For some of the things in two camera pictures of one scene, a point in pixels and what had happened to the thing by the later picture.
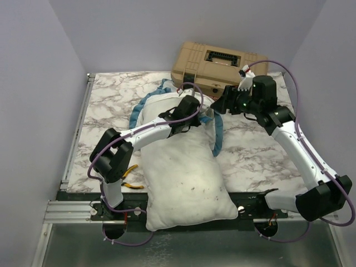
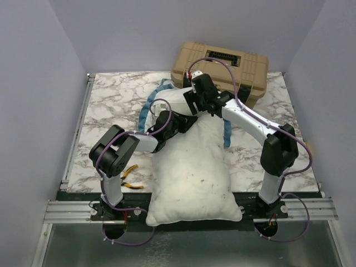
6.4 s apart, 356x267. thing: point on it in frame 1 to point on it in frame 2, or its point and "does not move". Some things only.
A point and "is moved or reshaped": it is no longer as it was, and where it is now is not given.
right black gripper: x=228 y=99 to x=191 y=97
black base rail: x=251 y=205 does not move
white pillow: x=184 y=180 is moved or reshaped
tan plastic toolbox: x=211 y=68 does not move
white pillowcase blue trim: x=164 y=97 is moved or reshaped
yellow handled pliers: x=133 y=186 does not move
